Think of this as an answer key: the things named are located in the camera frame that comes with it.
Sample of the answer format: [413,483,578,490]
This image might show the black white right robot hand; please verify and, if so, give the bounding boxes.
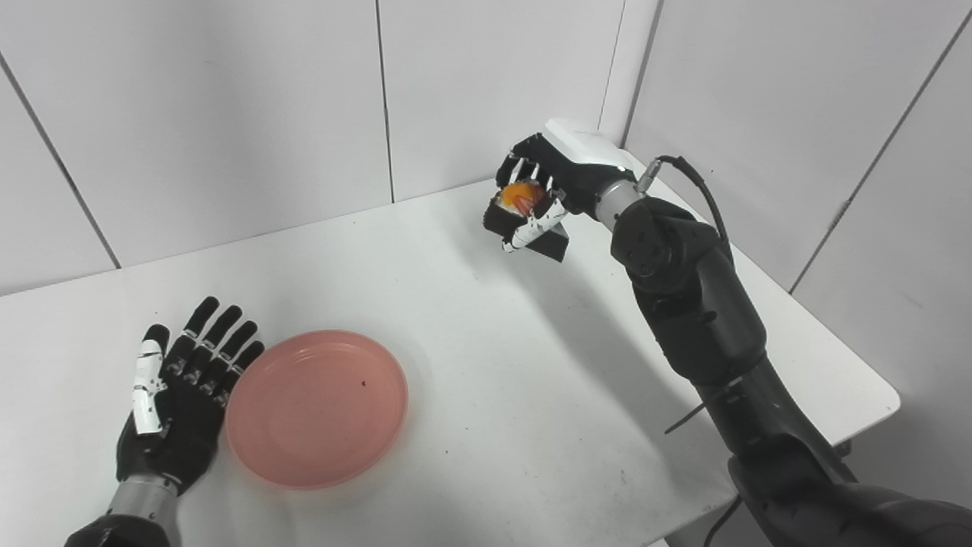
[495,118,646,253]

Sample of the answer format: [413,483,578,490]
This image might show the pink round plate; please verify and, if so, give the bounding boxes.
[225,329,409,491]

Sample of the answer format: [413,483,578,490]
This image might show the chocolate cake slice with fruit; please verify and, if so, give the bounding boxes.
[483,181,570,264]

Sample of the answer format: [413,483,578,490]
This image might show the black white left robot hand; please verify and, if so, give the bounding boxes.
[115,296,266,496]

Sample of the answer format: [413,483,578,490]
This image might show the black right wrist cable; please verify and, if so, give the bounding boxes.
[636,155,741,547]

